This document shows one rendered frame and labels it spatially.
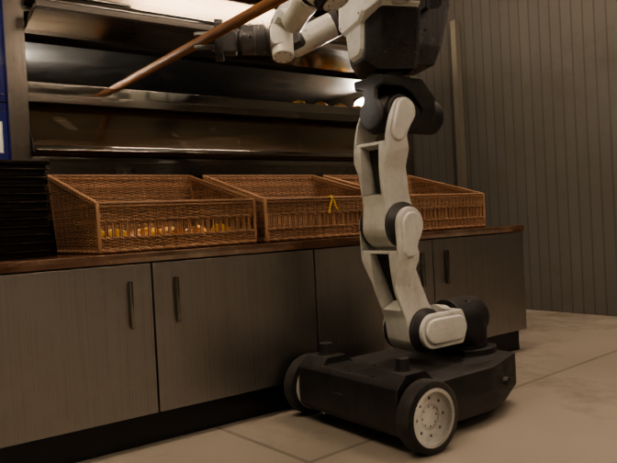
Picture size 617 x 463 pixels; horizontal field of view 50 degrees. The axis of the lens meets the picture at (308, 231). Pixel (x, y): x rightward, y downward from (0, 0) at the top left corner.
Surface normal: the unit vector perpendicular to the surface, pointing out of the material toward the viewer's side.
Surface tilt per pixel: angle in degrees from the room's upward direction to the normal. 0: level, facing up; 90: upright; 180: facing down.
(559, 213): 90
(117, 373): 90
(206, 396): 90
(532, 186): 90
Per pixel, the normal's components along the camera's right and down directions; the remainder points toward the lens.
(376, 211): -0.80, -0.04
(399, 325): -0.78, 0.22
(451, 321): 0.59, -0.02
